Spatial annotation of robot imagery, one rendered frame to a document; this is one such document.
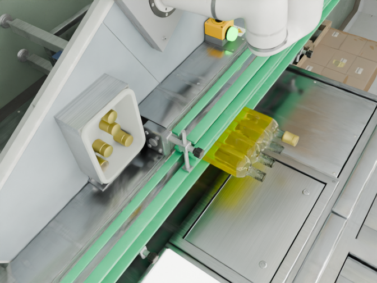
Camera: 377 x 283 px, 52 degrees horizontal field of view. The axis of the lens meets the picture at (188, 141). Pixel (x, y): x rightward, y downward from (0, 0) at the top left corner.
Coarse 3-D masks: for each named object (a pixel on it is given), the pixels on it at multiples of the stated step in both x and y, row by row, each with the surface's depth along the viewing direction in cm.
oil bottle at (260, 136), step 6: (234, 120) 124; (240, 120) 124; (228, 126) 123; (234, 126) 122; (240, 126) 122; (246, 126) 122; (252, 126) 122; (240, 132) 121; (246, 132) 121; (252, 132) 120; (258, 132) 120; (264, 132) 120; (252, 138) 119; (258, 138) 119; (264, 138) 119; (264, 144) 119
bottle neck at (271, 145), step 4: (268, 144) 119; (272, 144) 119; (276, 144) 119; (280, 144) 119; (268, 148) 120; (272, 148) 119; (276, 148) 118; (280, 148) 118; (276, 152) 119; (280, 152) 118
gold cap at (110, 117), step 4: (108, 112) 95; (112, 112) 95; (116, 112) 96; (104, 116) 95; (108, 116) 94; (112, 116) 95; (116, 116) 97; (104, 120) 96; (108, 120) 95; (112, 120) 96
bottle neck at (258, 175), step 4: (252, 168) 114; (248, 172) 114; (252, 172) 113; (256, 172) 113; (260, 172) 113; (252, 176) 114; (256, 176) 113; (260, 176) 112; (264, 176) 114; (260, 180) 112
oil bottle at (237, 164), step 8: (216, 144) 118; (208, 152) 117; (216, 152) 117; (224, 152) 116; (232, 152) 116; (208, 160) 120; (216, 160) 117; (224, 160) 115; (232, 160) 114; (240, 160) 114; (248, 160) 114; (224, 168) 117; (232, 168) 114; (240, 168) 113; (248, 168) 114; (240, 176) 115
